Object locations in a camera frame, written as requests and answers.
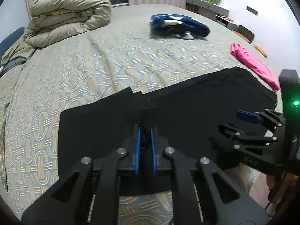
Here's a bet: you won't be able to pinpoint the black pants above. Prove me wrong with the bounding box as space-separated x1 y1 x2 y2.
57 67 278 196

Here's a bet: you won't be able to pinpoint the pink garment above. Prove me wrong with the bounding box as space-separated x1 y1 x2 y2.
230 43 280 91

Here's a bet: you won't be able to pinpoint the wooden chair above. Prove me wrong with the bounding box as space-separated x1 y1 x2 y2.
232 25 255 44

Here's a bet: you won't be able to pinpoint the blue white garment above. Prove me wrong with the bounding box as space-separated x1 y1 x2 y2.
151 14 210 40

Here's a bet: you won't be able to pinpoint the folded olive duvet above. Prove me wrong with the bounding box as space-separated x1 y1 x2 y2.
1 0 112 65

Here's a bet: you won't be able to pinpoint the black cable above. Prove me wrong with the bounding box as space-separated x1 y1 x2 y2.
263 171 288 211

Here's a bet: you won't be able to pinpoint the grey wall desk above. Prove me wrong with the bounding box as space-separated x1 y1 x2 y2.
186 0 238 31

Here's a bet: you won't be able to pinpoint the dark blue bed frame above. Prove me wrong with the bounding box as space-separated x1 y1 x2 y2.
1 27 27 76

